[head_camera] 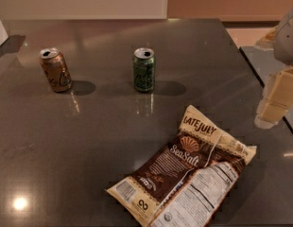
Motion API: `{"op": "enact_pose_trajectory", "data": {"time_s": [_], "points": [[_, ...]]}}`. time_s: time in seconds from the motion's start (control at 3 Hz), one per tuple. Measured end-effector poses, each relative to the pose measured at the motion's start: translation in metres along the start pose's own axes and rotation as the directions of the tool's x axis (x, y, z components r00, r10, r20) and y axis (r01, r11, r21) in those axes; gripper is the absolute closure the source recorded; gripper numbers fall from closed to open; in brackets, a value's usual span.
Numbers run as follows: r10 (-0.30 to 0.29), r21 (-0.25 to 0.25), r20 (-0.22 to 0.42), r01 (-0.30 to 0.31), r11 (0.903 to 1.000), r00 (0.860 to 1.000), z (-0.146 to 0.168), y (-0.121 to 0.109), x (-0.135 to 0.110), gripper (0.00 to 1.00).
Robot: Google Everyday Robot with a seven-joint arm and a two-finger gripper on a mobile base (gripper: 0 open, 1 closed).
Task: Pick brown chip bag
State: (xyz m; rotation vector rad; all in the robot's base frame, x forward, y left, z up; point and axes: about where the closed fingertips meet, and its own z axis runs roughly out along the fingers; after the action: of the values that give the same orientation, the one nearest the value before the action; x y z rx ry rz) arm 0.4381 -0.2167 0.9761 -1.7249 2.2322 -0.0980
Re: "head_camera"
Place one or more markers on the green soda can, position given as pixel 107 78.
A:
pixel 144 69

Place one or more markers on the brown Late July chip bag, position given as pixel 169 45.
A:
pixel 186 181

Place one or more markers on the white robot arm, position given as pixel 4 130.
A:
pixel 280 40

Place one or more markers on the orange soda can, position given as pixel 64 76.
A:
pixel 55 69

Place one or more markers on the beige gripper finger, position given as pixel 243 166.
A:
pixel 277 99

